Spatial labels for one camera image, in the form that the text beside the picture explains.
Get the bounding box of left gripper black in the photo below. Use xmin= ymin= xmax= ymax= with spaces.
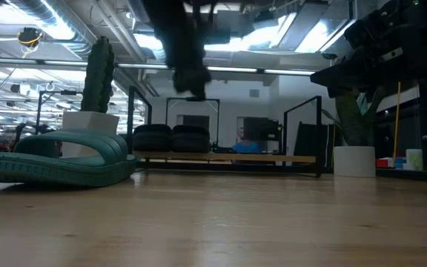
xmin=191 ymin=0 xmax=246 ymax=47

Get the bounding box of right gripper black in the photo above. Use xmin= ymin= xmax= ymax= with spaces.
xmin=309 ymin=10 xmax=419 ymax=99

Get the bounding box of green rubber slide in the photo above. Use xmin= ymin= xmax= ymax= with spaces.
xmin=0 ymin=128 xmax=139 ymax=188
xmin=141 ymin=0 xmax=213 ymax=102

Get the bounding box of black rubber slide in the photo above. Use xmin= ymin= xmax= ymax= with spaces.
xmin=131 ymin=123 xmax=173 ymax=154
xmin=171 ymin=124 xmax=211 ymax=154

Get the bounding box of wooden shelf board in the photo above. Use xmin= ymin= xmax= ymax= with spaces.
xmin=131 ymin=149 xmax=317 ymax=165

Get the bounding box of ceiling light strip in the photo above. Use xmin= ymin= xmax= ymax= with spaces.
xmin=205 ymin=66 xmax=259 ymax=73
xmin=262 ymin=68 xmax=316 ymax=76
xmin=116 ymin=62 xmax=171 ymax=70

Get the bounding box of small spiky green plant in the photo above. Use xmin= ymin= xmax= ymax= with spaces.
xmin=322 ymin=86 xmax=385 ymax=148

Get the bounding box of white round plant pot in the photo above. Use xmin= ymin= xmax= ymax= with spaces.
xmin=332 ymin=145 xmax=377 ymax=179

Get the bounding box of dark background monitor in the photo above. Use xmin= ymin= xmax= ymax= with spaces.
xmin=242 ymin=116 xmax=280 ymax=142

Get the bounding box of person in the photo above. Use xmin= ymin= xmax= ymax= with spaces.
xmin=231 ymin=127 xmax=263 ymax=155

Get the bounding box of pale green container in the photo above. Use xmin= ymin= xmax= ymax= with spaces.
xmin=406 ymin=148 xmax=424 ymax=172

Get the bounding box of tall green cactus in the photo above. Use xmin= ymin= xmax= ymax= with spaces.
xmin=80 ymin=35 xmax=116 ymax=114

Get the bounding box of black metal shelf end frame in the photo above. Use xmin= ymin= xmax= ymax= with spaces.
xmin=282 ymin=95 xmax=323 ymax=179
xmin=126 ymin=85 xmax=153 ymax=172

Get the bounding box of black background station frame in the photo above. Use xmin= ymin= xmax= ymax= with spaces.
xmin=165 ymin=96 xmax=222 ymax=150

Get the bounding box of black table rail frame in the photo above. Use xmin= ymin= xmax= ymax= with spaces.
xmin=126 ymin=162 xmax=427 ymax=185

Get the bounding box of yellow ceiling cable reel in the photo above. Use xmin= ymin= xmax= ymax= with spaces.
xmin=16 ymin=27 xmax=44 ymax=50

